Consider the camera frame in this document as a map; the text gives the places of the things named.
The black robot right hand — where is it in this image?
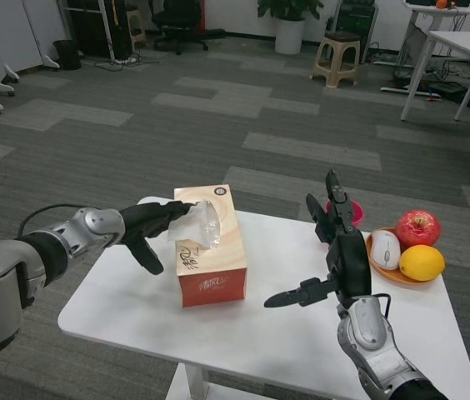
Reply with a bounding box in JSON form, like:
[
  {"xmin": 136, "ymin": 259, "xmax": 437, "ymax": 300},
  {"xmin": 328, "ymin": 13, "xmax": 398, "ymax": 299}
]
[{"xmin": 263, "ymin": 169, "xmax": 373, "ymax": 312}]

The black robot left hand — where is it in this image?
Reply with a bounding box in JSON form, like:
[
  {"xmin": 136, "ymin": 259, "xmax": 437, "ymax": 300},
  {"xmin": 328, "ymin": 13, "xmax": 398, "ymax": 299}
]
[{"xmin": 118, "ymin": 198, "xmax": 198, "ymax": 276}]

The red apple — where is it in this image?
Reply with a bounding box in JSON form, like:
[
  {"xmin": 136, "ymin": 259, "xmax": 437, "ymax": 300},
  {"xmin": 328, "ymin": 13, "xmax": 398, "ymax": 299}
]
[{"xmin": 394, "ymin": 209, "xmax": 443, "ymax": 250}]

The green potted plant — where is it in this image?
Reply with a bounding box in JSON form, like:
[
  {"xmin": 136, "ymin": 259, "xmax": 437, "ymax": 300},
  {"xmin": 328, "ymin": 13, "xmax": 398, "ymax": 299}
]
[{"xmin": 257, "ymin": 0, "xmax": 325, "ymax": 23}]

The black flat floor case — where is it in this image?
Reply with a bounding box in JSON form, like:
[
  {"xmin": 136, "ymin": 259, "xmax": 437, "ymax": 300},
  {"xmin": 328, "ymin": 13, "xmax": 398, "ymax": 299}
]
[{"xmin": 430, "ymin": 81, "xmax": 468, "ymax": 99}]

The beige plastic stool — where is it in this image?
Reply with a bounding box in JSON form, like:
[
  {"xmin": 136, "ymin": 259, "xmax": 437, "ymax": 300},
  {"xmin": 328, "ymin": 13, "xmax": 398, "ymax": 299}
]
[{"xmin": 310, "ymin": 31, "xmax": 362, "ymax": 88}]

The orange plate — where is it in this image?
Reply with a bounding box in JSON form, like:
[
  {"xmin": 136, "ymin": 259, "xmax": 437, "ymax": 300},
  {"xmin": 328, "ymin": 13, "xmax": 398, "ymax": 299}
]
[{"xmin": 366, "ymin": 227, "xmax": 444, "ymax": 285}]

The white standing desk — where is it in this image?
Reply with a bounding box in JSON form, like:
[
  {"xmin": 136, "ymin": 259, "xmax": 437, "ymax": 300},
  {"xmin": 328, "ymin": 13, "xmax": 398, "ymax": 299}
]
[{"xmin": 380, "ymin": 0, "xmax": 470, "ymax": 99}]

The black office chair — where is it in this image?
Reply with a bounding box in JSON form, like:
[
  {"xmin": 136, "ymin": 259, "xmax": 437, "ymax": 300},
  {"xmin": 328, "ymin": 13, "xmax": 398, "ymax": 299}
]
[{"xmin": 151, "ymin": 0, "xmax": 227, "ymax": 56}]

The yellow lemon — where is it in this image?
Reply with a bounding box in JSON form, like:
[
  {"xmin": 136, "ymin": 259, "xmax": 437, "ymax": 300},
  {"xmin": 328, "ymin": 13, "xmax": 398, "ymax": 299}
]
[{"xmin": 398, "ymin": 244, "xmax": 446, "ymax": 282}]

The white table base frame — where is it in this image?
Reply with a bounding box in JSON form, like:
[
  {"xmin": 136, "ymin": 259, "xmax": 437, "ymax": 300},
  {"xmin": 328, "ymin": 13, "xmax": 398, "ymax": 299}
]
[{"xmin": 163, "ymin": 361, "xmax": 219, "ymax": 400}]

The black equipment cabinet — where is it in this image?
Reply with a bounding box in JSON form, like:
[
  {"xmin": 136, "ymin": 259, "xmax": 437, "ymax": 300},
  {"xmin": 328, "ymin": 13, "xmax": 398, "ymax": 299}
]
[{"xmin": 66, "ymin": 0, "xmax": 134, "ymax": 59}]

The large white desk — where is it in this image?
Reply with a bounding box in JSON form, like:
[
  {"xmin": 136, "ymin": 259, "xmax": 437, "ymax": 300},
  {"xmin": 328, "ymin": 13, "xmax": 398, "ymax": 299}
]
[{"xmin": 400, "ymin": 31, "xmax": 470, "ymax": 123}]

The white plant pot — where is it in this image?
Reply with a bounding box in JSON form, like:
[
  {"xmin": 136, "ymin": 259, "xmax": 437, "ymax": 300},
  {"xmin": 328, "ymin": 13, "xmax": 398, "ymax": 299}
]
[{"xmin": 275, "ymin": 18, "xmax": 306, "ymax": 55}]

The black waste bin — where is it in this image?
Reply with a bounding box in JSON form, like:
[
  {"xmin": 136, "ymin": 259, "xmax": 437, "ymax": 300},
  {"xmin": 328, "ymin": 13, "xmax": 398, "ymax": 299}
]
[{"xmin": 52, "ymin": 39, "xmax": 82, "ymax": 71}]

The orange tissue box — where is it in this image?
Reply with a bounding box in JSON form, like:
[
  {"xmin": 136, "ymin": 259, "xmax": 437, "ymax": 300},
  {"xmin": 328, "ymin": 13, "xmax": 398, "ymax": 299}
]
[{"xmin": 173, "ymin": 183, "xmax": 248, "ymax": 308}]

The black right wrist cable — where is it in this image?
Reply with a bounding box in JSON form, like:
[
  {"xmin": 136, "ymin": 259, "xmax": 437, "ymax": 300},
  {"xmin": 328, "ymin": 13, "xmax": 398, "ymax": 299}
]
[{"xmin": 370, "ymin": 293, "xmax": 393, "ymax": 318}]

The white tissue sheet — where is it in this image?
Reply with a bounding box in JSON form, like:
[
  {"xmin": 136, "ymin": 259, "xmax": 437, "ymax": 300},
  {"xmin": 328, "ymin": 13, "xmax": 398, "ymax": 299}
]
[{"xmin": 166, "ymin": 199, "xmax": 223, "ymax": 250}]

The white stand post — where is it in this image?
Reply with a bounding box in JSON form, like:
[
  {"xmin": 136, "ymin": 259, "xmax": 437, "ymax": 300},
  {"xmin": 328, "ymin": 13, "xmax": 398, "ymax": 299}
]
[{"xmin": 97, "ymin": 0, "xmax": 116, "ymax": 62}]

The small yellow stool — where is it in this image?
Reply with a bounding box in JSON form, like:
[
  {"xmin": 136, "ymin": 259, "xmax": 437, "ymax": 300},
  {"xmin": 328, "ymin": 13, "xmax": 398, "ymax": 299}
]
[{"xmin": 125, "ymin": 8, "xmax": 148, "ymax": 52}]

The white computer mouse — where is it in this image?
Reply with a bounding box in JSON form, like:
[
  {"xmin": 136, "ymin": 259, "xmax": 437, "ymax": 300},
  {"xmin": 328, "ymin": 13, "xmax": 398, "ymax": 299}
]
[{"xmin": 370, "ymin": 230, "xmax": 402, "ymax": 271}]

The pink plastic cup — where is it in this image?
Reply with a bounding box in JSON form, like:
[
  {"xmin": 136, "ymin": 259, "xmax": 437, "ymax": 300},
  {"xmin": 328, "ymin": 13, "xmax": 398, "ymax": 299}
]
[{"xmin": 325, "ymin": 199, "xmax": 364, "ymax": 228}]

